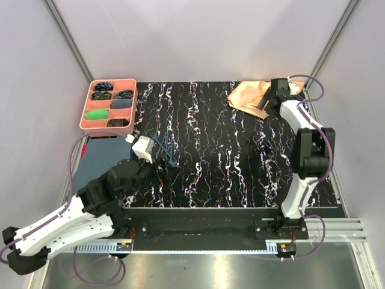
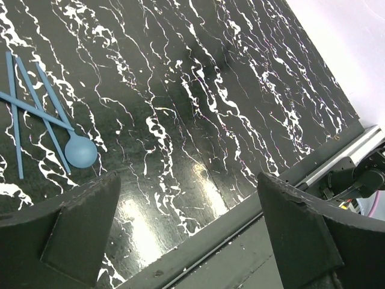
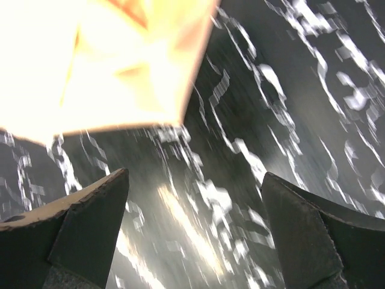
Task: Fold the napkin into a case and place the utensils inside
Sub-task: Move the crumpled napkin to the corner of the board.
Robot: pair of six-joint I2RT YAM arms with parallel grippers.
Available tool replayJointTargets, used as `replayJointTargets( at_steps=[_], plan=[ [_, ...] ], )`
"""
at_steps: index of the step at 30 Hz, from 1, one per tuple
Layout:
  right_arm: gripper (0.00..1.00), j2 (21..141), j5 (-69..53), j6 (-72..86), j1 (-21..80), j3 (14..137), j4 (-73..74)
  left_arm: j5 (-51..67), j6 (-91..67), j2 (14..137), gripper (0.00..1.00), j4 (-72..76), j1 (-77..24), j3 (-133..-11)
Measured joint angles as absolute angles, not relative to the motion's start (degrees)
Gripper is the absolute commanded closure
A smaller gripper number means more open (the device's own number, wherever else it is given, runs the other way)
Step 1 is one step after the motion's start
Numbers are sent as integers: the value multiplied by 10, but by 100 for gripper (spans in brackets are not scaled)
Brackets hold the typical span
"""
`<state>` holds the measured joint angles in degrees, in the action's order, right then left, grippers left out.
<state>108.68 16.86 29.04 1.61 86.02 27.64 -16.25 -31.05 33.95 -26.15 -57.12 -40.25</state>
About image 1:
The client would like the right rear aluminium post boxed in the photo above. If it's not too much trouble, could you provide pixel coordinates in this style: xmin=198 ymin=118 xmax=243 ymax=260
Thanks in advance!
xmin=310 ymin=0 xmax=361 ymax=84

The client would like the aluminium frame rail front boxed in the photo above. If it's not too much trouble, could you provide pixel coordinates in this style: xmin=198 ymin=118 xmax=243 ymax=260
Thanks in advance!
xmin=77 ymin=218 xmax=366 ymax=255

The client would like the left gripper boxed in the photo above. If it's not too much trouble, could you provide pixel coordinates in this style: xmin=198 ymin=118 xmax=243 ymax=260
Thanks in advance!
xmin=121 ymin=153 xmax=182 ymax=199

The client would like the black marble pattern mat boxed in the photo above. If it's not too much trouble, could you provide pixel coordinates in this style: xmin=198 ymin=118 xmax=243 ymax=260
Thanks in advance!
xmin=122 ymin=80 xmax=340 ymax=209

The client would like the dark patterned cloth roll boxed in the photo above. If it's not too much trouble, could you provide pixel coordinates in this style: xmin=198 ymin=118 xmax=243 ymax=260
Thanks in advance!
xmin=107 ymin=119 xmax=129 ymax=127

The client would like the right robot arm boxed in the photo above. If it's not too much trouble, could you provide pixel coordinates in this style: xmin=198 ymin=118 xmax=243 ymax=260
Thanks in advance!
xmin=257 ymin=78 xmax=336 ymax=239

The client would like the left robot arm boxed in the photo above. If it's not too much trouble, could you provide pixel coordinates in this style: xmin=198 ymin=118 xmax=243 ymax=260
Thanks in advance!
xmin=1 ymin=159 xmax=161 ymax=275

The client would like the aluminium post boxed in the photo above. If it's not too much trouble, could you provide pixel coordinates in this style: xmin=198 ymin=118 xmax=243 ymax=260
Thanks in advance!
xmin=42 ymin=0 xmax=94 ymax=82
xmin=310 ymin=0 xmax=361 ymax=84

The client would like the blue yellow patterned roll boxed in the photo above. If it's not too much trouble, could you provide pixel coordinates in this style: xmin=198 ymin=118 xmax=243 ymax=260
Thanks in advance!
xmin=90 ymin=91 xmax=112 ymax=101

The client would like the grey folded cloth in tray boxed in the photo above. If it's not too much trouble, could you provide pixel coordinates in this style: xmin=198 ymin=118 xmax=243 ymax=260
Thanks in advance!
xmin=110 ymin=99 xmax=132 ymax=109

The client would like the blue grey folded napkin stack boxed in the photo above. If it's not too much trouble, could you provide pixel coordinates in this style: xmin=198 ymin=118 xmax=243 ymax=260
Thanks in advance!
xmin=72 ymin=137 xmax=133 ymax=194

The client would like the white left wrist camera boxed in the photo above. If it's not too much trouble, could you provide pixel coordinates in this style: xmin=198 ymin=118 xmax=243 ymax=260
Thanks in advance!
xmin=132 ymin=135 xmax=155 ymax=164

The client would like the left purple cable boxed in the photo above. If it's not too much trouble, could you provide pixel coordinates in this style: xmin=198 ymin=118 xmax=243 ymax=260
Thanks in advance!
xmin=0 ymin=134 xmax=132 ymax=285

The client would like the pink divided organizer tray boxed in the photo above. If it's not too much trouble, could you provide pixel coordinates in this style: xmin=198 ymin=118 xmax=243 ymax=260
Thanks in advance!
xmin=79 ymin=78 xmax=138 ymax=137

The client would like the blue patterned roll right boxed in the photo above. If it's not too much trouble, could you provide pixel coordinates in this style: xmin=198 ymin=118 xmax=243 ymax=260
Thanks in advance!
xmin=115 ymin=90 xmax=134 ymax=99

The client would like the left rear aluminium post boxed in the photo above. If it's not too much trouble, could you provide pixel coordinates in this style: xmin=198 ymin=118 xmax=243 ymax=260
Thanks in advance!
xmin=42 ymin=0 xmax=94 ymax=82

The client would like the blue plastic knife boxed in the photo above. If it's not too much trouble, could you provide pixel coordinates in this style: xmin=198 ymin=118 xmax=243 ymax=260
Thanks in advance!
xmin=153 ymin=132 xmax=172 ymax=160

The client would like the green rolled cloth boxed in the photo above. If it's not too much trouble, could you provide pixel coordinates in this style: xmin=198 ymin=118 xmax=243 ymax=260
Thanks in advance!
xmin=84 ymin=109 xmax=109 ymax=120

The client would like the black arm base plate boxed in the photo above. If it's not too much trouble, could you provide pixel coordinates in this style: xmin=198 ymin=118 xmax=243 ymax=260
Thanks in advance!
xmin=110 ymin=208 xmax=309 ymax=240

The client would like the peach cloth napkin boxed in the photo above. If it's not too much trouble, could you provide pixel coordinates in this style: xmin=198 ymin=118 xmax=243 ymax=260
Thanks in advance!
xmin=227 ymin=79 xmax=300 ymax=120

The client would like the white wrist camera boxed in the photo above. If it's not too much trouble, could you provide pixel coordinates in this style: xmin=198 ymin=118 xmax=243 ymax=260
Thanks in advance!
xmin=132 ymin=135 xmax=155 ymax=164
xmin=287 ymin=77 xmax=305 ymax=95

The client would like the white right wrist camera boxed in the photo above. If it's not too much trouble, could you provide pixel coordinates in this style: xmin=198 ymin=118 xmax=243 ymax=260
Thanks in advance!
xmin=287 ymin=77 xmax=305 ymax=95

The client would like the blue patterned roll top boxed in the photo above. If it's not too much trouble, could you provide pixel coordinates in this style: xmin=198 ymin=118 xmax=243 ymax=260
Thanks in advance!
xmin=93 ymin=82 xmax=113 ymax=91

